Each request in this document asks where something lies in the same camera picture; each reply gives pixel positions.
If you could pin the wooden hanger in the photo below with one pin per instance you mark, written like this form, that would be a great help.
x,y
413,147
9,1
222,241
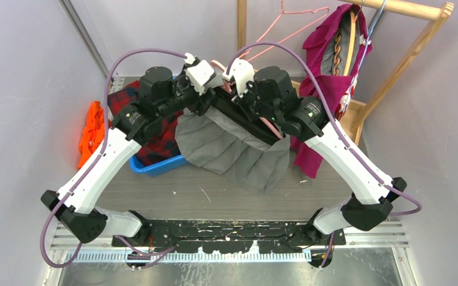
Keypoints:
x,y
344,44

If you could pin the orange cloth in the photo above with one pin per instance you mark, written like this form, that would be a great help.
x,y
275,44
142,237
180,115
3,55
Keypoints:
x,y
92,134

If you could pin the magenta garment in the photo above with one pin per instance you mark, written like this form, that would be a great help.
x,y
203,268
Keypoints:
x,y
319,54

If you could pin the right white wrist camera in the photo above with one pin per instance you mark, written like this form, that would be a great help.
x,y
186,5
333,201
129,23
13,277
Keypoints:
x,y
240,73

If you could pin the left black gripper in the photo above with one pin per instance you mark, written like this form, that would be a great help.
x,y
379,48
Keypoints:
x,y
199,106

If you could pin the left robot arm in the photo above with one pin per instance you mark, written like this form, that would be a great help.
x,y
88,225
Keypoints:
x,y
74,204

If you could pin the pink plastic clip hanger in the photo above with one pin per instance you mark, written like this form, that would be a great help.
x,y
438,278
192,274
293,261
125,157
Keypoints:
x,y
267,123

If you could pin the blue wire hanger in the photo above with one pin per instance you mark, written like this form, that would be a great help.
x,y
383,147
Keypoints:
x,y
367,41

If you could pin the pink wire hanger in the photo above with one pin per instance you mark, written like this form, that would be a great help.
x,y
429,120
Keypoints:
x,y
277,21

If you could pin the blue plastic bin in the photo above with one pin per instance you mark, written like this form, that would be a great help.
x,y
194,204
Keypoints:
x,y
159,168

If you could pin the grey garment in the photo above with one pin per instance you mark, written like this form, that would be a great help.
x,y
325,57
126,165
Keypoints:
x,y
218,144

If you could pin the floral white red garment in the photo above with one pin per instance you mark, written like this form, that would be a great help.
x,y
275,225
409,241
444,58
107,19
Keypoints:
x,y
346,98

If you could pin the wooden clothes rack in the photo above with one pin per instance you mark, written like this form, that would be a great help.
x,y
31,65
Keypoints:
x,y
406,84

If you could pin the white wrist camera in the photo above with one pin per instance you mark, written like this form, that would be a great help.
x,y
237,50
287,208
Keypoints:
x,y
240,73
199,72

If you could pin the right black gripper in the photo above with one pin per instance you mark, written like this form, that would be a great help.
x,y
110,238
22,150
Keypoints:
x,y
241,101

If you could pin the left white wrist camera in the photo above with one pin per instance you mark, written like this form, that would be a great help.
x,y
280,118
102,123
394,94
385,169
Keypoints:
x,y
199,72

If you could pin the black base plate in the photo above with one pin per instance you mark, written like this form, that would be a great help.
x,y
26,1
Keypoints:
x,y
222,241

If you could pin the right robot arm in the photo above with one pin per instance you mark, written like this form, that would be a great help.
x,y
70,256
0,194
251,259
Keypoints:
x,y
371,201

